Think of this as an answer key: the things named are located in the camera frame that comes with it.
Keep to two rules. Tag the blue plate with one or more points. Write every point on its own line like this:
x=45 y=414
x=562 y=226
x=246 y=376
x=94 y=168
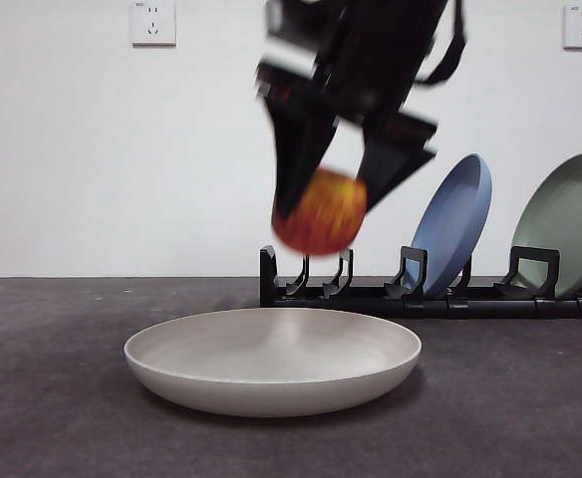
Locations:
x=450 y=229

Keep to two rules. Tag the green plate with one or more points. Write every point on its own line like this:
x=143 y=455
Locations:
x=565 y=214

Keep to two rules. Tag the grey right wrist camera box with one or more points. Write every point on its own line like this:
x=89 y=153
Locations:
x=291 y=25

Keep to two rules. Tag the black plate rack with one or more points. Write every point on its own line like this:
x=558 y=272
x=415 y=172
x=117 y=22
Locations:
x=420 y=306

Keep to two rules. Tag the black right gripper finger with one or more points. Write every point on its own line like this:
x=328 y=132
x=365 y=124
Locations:
x=390 y=164
x=296 y=144

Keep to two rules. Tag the cream yellow plate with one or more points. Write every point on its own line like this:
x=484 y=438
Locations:
x=271 y=378

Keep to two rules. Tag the red yellow apple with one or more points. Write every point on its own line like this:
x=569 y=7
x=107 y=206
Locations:
x=328 y=219

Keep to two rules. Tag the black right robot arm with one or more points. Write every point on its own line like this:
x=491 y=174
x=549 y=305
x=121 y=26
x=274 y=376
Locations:
x=380 y=50

